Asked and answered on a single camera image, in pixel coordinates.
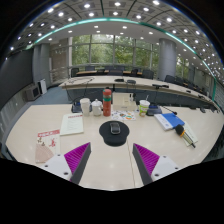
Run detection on green-white paper cup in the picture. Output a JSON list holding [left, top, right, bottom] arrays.
[[138, 99, 151, 118]]

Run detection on grey boxy monitor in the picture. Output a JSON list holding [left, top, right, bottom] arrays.
[[24, 84, 42, 102]]

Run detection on black mouse pad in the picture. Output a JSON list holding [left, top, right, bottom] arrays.
[[98, 120, 130, 147]]

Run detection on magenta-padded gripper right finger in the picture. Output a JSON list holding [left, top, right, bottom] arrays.
[[132, 143, 183, 186]]

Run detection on white paper cup stack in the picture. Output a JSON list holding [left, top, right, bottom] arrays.
[[79, 97, 92, 117]]

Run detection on red thermos bottle, green band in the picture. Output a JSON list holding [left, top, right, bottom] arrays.
[[102, 88, 113, 117]]

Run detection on black computer mouse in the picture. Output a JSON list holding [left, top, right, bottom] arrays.
[[109, 121, 122, 136]]

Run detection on white document, red header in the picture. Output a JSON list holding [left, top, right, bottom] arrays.
[[59, 112, 85, 137]]

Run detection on white lidded mug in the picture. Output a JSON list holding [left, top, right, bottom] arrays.
[[90, 98, 104, 117]]

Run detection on blue-white book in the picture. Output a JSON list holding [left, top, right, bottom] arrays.
[[153, 112, 186, 132]]

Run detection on colourful sticker sheet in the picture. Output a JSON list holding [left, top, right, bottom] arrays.
[[110, 110, 137, 122]]

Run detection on ceiling lights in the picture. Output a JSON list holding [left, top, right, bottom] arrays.
[[8, 0, 221, 78]]

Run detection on long curved conference desk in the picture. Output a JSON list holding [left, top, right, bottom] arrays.
[[59, 75, 214, 104]]

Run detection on dark office chairs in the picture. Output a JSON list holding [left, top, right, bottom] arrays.
[[70, 64, 214, 98]]

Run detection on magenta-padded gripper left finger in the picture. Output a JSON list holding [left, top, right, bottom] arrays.
[[42, 142, 93, 186]]

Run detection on red-white fan-print booklet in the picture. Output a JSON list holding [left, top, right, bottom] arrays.
[[34, 129, 62, 164]]

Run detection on black-yellow handheld microphone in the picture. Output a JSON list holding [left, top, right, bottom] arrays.
[[174, 123, 197, 149]]

